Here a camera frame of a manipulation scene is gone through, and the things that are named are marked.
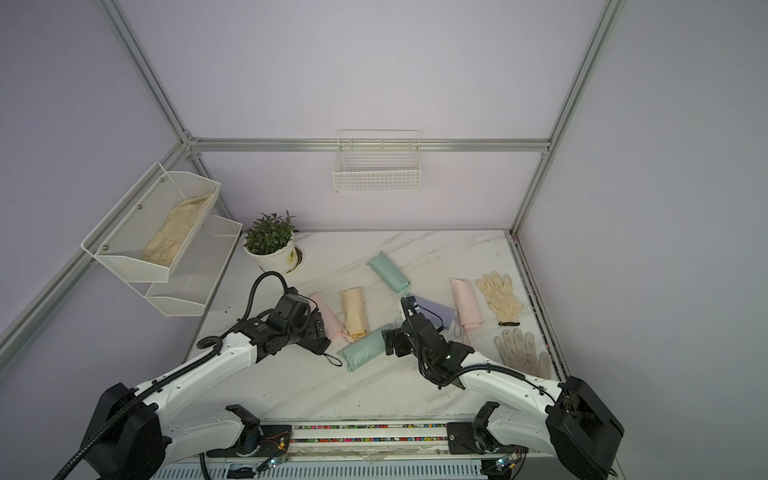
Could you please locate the black umbrella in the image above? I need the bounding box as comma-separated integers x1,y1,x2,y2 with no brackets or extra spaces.
317,351,343,368

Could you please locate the pink umbrella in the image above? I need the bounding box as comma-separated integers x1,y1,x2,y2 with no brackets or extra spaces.
310,294,351,344
450,278,483,345

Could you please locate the yellow umbrella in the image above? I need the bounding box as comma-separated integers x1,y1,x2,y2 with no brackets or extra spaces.
340,287,369,341

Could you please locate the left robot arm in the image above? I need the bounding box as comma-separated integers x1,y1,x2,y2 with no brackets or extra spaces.
56,284,330,479

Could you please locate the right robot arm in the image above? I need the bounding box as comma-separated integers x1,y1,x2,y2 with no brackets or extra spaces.
383,297,625,479

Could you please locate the purple umbrella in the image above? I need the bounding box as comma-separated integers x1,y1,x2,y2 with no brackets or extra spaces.
414,296,456,330

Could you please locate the green umbrella near front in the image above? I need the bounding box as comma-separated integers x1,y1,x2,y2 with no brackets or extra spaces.
339,324,396,373

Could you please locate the green umbrella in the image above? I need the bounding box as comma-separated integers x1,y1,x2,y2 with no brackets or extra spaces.
339,324,396,373
366,251,410,294

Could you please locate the white speckled work glove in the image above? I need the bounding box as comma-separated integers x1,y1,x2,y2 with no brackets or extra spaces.
494,328,552,380

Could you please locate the potted green plant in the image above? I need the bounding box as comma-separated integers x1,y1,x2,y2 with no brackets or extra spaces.
243,211,299,274

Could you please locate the cream work glove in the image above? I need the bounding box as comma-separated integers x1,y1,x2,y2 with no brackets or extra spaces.
475,271,523,327

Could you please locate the green umbrella at back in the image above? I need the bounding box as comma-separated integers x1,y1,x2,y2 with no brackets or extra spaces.
366,251,410,294

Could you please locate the cream glove in shelf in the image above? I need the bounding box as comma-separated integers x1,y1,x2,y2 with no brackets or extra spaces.
141,194,212,267

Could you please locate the white tiered mesh shelf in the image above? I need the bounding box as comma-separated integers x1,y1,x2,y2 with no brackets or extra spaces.
81,163,242,317

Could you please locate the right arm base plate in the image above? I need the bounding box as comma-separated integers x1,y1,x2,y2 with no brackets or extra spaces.
446,422,529,455

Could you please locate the aluminium rail frame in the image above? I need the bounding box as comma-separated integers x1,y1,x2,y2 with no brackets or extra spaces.
118,421,573,479

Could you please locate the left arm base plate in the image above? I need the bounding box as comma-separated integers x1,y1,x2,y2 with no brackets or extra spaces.
206,424,292,458

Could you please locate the white wire wall basket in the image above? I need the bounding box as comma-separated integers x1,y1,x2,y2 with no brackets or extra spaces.
332,129,422,194

